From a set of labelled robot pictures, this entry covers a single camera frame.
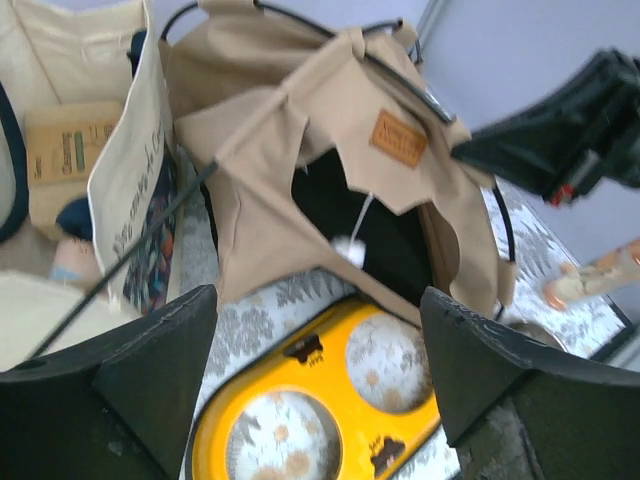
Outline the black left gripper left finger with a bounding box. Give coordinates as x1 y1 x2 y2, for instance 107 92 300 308
1 285 217 479

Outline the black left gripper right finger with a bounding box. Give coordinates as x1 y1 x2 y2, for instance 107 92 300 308
420 287 639 479

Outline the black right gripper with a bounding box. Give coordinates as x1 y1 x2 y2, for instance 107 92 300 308
452 48 639 205

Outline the black tent pole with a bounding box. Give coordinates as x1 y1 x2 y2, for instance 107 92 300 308
29 159 221 361
159 0 519 266

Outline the beige pet tent fabric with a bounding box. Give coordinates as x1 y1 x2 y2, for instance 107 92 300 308
159 1 516 323

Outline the stainless steel pet bowl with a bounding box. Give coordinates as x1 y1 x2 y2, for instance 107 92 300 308
505 320 567 351

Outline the floral table mat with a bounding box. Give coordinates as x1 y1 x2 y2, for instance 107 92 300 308
174 149 631 480

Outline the pink capped bottle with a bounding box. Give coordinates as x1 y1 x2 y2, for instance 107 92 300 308
543 238 639 310

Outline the yellow double bowl stand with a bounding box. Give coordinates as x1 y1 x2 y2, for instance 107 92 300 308
185 298 440 479

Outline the brown cardboard box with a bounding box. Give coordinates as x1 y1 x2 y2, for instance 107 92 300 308
25 101 123 241

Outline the cream canvas tote bag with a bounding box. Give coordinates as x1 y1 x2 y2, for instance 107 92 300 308
1 1 181 370

